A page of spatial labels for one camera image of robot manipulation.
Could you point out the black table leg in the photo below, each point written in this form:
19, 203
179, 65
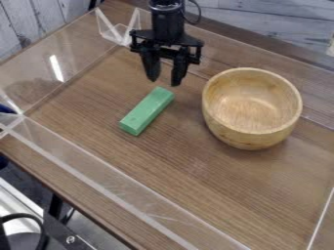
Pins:
55, 206

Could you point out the green rectangular block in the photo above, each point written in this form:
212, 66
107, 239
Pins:
146, 111

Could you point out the clear acrylic tray wall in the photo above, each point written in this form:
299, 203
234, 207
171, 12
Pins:
170, 189

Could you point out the light wooden bowl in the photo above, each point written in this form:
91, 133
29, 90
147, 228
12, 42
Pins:
251, 107

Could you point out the blue object at edge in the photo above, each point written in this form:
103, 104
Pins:
5, 109

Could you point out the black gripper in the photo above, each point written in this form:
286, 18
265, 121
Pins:
166, 41

